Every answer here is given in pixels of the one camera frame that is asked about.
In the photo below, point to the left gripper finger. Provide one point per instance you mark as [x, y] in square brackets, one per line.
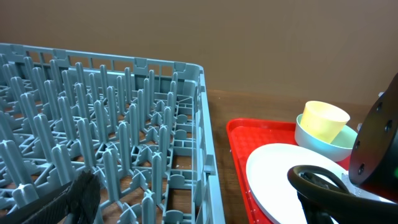
[76, 202]

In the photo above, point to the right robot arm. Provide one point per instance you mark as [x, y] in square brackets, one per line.
[373, 161]

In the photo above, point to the grey dishwasher rack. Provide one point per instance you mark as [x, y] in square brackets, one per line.
[141, 125]

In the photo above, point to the red plastic tray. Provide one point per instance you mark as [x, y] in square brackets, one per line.
[245, 135]

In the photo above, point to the large light blue plate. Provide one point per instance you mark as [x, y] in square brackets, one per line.
[266, 172]

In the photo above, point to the yellow plastic cup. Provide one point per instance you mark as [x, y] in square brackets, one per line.
[323, 120]

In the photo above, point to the light green bowl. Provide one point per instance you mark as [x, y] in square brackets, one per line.
[338, 150]

